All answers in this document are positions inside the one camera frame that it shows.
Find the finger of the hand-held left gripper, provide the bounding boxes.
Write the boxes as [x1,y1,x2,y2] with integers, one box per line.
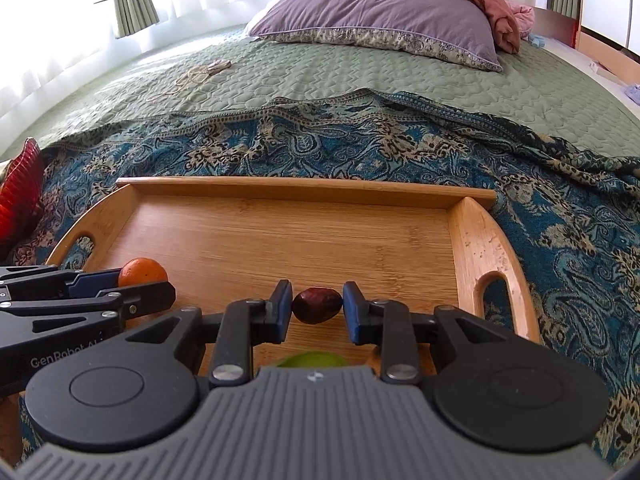
[0,266,122,306]
[0,281,177,348]

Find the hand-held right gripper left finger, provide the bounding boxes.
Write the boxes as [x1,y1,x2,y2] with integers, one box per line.
[125,280,294,386]

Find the orange mandarin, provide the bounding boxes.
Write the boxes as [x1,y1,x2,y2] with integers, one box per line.
[118,257,169,288]

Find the light wooden bed frame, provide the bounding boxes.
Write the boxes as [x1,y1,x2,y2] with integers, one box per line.
[580,30,640,83]

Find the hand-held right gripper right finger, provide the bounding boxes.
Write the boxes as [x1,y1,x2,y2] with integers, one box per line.
[342,281,543,386]

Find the purple pillow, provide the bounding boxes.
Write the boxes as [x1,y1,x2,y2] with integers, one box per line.
[248,0,503,72]

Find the green apple with brown spot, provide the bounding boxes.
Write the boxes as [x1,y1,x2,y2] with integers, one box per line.
[276,351,347,368]

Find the dark red plum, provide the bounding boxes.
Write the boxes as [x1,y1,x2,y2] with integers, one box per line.
[292,287,344,323]

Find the wooden serving tray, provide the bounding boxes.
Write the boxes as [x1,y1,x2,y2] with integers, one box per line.
[45,176,542,376]

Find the eyeglasses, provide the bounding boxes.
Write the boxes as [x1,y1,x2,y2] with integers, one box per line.
[150,59,233,101]

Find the green quilted bedspread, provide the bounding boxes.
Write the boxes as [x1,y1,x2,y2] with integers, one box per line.
[0,25,640,171]

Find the red glass bowl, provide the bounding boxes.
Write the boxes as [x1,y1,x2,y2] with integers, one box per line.
[0,137,43,246]

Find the reddish wooden headboard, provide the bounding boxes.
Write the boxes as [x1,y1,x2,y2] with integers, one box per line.
[549,7,583,48]

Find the blue paisley blanket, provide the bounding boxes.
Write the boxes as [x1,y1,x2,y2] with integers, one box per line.
[0,89,640,461]

